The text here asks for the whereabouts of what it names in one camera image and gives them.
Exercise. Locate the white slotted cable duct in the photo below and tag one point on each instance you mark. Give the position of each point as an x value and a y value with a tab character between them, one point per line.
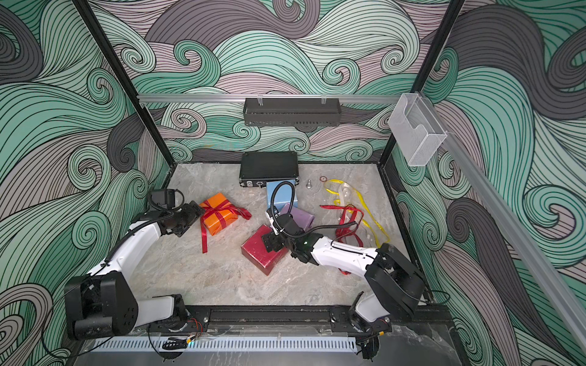
238	344

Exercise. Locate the red gift box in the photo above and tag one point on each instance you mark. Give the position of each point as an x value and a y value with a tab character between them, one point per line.
255	251

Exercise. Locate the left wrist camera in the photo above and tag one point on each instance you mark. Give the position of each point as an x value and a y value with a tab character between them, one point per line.
163	199

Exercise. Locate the black hard case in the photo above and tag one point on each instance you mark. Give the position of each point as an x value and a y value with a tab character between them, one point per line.
260	168

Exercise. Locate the aluminium rail wall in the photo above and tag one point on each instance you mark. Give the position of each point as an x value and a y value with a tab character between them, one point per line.
241	98
467	154

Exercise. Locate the orange gift box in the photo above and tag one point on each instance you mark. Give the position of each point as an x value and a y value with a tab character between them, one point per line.
219	214

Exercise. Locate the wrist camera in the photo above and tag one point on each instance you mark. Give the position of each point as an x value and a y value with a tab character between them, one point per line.
282	224
163	199

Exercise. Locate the purple gift box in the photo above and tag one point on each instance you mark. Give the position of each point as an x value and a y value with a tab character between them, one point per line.
302	218

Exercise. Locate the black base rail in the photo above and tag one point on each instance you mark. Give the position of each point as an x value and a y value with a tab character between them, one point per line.
337	318

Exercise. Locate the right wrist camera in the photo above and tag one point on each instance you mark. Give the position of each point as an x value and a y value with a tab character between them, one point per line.
282	224

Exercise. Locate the black wall tray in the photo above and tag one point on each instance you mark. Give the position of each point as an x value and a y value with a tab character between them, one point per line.
304	113

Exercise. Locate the clear plastic wall bin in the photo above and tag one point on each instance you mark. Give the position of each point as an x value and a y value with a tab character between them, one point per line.
416	127

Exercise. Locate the yellow ribbon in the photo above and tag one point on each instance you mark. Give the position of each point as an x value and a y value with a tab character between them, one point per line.
371	233

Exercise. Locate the red ribbon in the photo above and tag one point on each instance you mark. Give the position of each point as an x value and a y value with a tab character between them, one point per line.
345	224
242	212

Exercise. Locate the blue gift box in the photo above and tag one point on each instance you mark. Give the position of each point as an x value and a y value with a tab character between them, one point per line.
282	198

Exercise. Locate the aluminium rail right wall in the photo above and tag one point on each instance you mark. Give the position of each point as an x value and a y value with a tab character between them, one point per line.
467	154

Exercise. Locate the aluminium rail back wall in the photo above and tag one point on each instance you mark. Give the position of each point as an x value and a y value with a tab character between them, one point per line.
241	98

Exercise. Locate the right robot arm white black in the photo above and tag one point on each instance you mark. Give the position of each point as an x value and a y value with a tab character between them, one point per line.
397	285

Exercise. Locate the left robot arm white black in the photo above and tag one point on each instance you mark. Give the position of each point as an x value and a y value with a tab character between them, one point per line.
101	304

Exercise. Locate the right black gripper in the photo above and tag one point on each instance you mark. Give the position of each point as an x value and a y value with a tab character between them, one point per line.
272	238

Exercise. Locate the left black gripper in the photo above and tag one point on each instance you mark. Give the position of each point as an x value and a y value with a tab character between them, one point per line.
192	216

